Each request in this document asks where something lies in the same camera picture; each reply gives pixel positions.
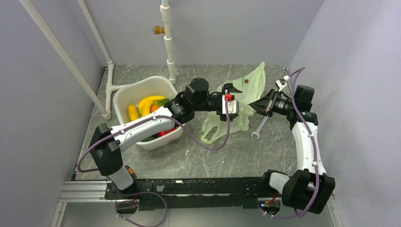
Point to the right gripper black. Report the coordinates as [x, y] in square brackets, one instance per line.
[265, 105]

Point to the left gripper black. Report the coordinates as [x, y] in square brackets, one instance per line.
[227, 89]

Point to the yellow fake banana bunch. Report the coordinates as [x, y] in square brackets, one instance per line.
[146, 103]

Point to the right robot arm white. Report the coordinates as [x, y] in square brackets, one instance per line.
[309, 188]

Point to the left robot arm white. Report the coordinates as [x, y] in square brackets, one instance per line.
[108, 143]

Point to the orange green fake mango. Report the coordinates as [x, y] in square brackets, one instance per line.
[158, 104]

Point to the red fake tomato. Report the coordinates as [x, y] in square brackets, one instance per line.
[163, 133]

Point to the dark green fake avocado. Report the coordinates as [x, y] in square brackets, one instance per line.
[150, 138]

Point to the yellow fake corn cob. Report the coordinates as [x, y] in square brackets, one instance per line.
[133, 113]

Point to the silver open-end wrench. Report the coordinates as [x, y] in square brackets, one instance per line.
[256, 132]

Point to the white plastic basket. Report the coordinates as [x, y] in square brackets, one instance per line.
[132, 94]

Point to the orange pipe valve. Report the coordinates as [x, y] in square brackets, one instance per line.
[157, 30]

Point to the white vertical pvc pipe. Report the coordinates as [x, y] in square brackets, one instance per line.
[165, 12]

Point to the thin white diagonal pipe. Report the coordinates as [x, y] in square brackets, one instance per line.
[110, 87]

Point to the white diagonal pvc pipe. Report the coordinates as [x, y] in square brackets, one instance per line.
[37, 17]

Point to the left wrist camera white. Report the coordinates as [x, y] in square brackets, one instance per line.
[230, 105]

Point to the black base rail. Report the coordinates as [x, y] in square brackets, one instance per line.
[151, 194]

